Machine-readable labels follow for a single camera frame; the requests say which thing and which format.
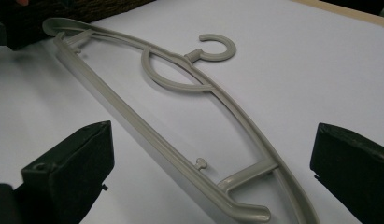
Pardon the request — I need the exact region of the grey plastic clothes hanger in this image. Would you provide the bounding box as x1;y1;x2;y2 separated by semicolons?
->
41;17;321;224

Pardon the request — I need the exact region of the dark cloth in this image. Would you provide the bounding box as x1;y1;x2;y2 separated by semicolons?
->
0;0;156;51

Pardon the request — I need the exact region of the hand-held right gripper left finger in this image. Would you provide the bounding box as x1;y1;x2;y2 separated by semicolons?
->
13;120;116;224

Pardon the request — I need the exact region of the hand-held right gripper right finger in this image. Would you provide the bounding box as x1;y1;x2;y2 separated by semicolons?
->
309;122;384;224

